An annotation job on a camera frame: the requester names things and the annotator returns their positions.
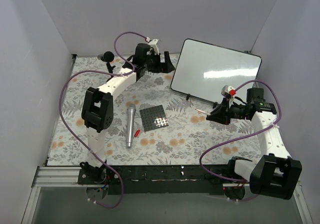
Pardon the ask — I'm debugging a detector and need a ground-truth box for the red white marker pen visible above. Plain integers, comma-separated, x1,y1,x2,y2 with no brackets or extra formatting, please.
195,109,210,116

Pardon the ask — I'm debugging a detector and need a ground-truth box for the white whiteboard black frame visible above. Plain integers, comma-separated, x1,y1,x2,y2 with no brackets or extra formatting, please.
170,39,262,103

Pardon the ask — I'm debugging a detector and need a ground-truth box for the red marker cap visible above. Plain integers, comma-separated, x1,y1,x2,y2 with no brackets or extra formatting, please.
134,130,140,137

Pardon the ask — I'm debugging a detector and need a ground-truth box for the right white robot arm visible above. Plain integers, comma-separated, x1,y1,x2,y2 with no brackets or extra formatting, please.
206,85,302,199

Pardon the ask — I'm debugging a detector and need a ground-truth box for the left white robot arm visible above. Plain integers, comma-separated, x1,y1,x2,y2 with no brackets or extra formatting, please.
80,43,175,184

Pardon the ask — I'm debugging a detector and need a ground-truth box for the black microphone stand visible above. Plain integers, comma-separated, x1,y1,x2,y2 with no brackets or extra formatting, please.
106,62,115,76

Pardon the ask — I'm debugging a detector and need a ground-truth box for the silver microphone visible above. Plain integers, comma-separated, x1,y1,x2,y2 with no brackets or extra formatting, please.
126,104,136,148

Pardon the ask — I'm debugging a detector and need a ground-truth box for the black perforated plate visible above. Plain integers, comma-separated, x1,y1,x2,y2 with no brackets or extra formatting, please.
140,105,169,132

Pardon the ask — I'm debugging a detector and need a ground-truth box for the floral table mat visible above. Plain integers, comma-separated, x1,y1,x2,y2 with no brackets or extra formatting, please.
47,57,261,166

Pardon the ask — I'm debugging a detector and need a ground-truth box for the black base bar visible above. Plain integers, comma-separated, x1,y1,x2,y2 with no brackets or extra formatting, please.
77,163,234,195

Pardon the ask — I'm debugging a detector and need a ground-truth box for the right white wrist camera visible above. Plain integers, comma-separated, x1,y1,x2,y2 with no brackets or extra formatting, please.
221,85,236,106

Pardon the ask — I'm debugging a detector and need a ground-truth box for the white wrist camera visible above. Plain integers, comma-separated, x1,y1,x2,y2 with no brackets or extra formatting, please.
221,85,236,106
146,37,160,55

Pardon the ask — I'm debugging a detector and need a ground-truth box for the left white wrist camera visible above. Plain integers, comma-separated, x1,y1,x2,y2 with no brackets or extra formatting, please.
146,37,160,55

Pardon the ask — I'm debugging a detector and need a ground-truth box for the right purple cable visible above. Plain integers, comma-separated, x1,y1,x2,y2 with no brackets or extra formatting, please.
199,80,283,202

